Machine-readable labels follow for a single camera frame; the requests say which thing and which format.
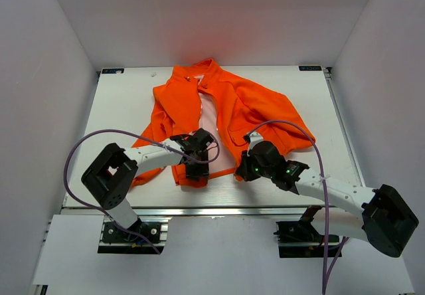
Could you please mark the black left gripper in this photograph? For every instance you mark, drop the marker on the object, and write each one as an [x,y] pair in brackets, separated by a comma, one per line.
[200,171]

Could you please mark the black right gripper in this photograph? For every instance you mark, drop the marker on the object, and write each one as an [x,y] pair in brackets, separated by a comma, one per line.
[244,169]

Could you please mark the orange jacket with pink lining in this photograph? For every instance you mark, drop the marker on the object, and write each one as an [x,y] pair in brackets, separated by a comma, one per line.
[241,105]

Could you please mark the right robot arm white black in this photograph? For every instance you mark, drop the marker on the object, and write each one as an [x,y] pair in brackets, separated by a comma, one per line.
[379,216]

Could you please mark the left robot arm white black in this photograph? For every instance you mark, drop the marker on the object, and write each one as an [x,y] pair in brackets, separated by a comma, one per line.
[110,176]

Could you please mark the blue label sticker right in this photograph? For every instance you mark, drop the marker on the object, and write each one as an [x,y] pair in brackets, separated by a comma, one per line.
[310,68]

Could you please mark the blue label sticker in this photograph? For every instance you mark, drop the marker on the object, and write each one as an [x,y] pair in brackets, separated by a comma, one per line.
[112,71]
[310,68]

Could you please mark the blue label sticker left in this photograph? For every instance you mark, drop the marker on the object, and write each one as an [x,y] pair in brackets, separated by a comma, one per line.
[112,71]

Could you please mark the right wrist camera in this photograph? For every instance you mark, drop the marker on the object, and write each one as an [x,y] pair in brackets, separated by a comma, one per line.
[252,139]

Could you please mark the aluminium table edge rail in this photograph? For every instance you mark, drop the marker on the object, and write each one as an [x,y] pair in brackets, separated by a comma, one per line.
[220,211]

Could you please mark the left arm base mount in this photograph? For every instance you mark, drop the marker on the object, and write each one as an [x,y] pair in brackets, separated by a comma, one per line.
[150,238]

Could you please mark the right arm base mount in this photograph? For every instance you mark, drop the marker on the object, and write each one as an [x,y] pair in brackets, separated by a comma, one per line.
[298,239]

